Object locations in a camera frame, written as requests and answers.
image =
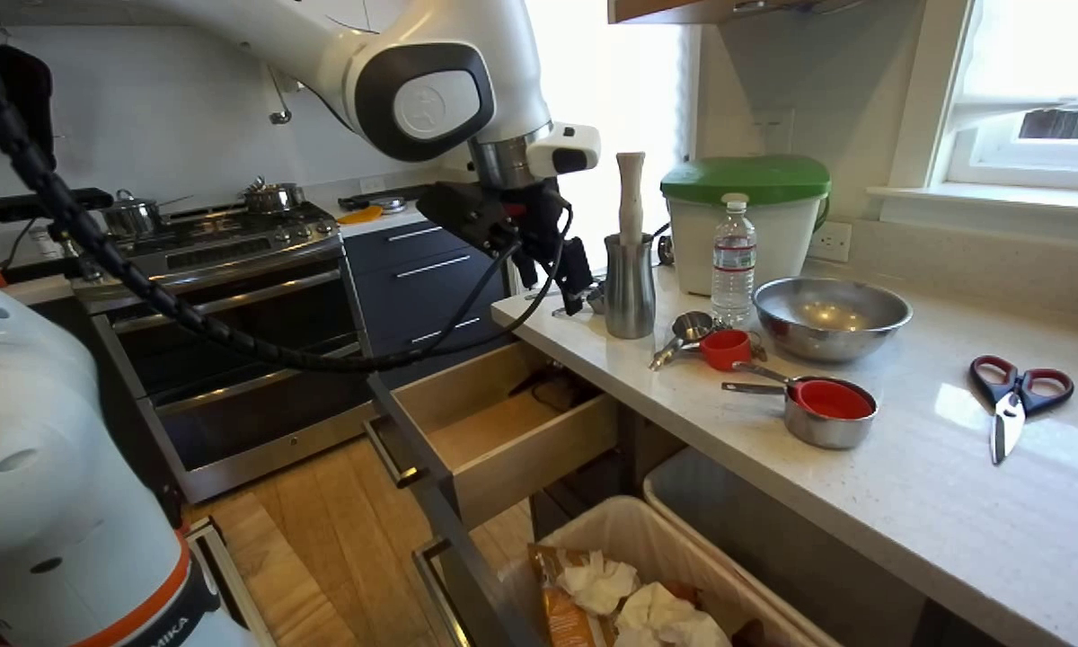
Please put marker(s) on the large orange measuring cup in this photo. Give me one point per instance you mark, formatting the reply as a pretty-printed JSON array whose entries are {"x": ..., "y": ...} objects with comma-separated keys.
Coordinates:
[{"x": 832, "y": 399}]

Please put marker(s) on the small orange measuring cup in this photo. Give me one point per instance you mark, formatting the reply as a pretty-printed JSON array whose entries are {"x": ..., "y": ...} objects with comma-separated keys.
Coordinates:
[{"x": 727, "y": 350}]

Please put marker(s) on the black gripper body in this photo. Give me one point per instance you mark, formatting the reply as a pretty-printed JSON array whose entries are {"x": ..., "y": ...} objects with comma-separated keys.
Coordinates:
[{"x": 540, "y": 227}]

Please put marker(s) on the dark blue counter cabinet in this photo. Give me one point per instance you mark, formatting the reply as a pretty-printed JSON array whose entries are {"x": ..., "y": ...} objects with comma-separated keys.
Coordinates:
[{"x": 653, "y": 436}]

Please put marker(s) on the trash bin white bag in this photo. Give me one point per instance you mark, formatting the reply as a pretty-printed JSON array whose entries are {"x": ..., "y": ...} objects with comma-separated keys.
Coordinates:
[{"x": 635, "y": 526}]

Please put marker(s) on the steel cylinder cup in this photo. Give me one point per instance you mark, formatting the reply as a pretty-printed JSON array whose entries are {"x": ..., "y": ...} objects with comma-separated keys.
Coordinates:
[{"x": 631, "y": 294}]

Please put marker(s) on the wooden drawer dark front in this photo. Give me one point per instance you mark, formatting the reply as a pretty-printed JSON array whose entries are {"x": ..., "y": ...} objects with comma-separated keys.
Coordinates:
[{"x": 491, "y": 434}]

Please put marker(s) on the white bin green lid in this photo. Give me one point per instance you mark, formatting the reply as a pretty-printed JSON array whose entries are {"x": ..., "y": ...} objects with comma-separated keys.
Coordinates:
[{"x": 768, "y": 236}]

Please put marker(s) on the white glass door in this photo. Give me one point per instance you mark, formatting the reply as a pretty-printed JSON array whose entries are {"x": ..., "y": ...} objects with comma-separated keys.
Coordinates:
[{"x": 635, "y": 95}]

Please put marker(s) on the shiny metal stovetop pot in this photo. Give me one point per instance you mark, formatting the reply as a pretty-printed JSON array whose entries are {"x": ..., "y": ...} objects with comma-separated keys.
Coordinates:
[
  {"x": 271, "y": 199},
  {"x": 129, "y": 217}
]

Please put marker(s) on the brown printed paper bag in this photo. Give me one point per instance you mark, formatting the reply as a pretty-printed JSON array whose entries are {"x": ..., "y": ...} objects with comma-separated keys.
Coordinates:
[{"x": 562, "y": 617}]

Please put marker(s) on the dark blue drawer cabinet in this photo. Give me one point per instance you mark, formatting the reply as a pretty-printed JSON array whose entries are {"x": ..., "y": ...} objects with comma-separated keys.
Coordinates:
[{"x": 418, "y": 283}]

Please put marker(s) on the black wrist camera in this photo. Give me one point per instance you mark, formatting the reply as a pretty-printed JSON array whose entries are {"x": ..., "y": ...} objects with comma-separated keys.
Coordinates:
[{"x": 462, "y": 207}]

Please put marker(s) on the clear plastic water bottle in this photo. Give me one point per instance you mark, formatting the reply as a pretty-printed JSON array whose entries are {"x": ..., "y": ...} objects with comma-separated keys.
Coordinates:
[{"x": 735, "y": 270}]

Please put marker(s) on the crumpled white paper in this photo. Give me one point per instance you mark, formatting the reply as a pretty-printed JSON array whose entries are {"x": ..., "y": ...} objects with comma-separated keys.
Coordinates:
[
  {"x": 671, "y": 617},
  {"x": 598, "y": 584}
]

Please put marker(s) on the red measuring cup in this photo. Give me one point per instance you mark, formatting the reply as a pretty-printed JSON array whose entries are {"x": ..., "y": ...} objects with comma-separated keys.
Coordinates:
[{"x": 828, "y": 434}]

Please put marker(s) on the grey plastic bin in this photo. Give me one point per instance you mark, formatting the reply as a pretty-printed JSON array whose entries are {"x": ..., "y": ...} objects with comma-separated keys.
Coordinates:
[{"x": 777, "y": 542}]

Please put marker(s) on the dark pull-out cabinet front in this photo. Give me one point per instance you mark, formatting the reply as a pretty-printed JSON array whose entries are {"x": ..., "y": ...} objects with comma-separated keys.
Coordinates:
[{"x": 478, "y": 576}]

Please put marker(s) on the steel stove oven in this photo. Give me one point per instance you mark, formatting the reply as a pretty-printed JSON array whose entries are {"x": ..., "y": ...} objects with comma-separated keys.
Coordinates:
[{"x": 226, "y": 372}]

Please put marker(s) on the black bar camera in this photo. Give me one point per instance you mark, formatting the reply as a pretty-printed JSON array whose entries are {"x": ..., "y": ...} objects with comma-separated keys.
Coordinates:
[{"x": 13, "y": 203}]

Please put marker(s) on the steel mixing bowl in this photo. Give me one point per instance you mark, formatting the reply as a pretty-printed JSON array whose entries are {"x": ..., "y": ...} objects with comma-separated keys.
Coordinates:
[{"x": 832, "y": 316}]

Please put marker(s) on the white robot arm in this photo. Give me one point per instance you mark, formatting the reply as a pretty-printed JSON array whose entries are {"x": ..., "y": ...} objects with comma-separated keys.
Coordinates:
[{"x": 36, "y": 481}]

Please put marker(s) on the white framed window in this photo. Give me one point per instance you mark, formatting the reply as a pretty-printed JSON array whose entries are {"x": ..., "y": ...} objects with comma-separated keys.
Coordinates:
[{"x": 1043, "y": 144}]

